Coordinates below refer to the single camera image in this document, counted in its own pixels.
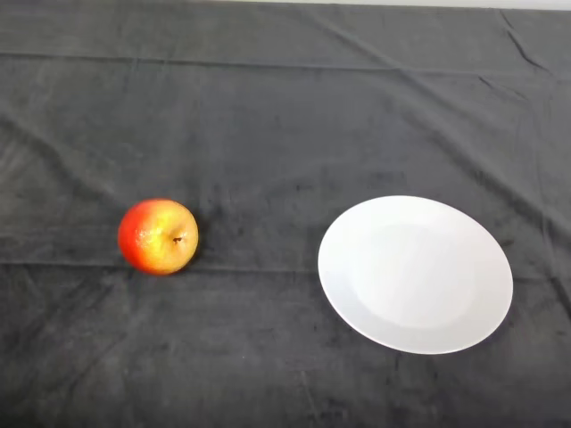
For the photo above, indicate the red yellow apple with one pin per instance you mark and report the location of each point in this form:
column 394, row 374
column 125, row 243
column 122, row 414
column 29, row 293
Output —
column 151, row 241

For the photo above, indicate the white round plate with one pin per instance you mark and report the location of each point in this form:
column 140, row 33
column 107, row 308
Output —
column 415, row 276

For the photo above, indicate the black cloth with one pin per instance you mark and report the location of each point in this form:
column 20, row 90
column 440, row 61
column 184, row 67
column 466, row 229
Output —
column 267, row 134

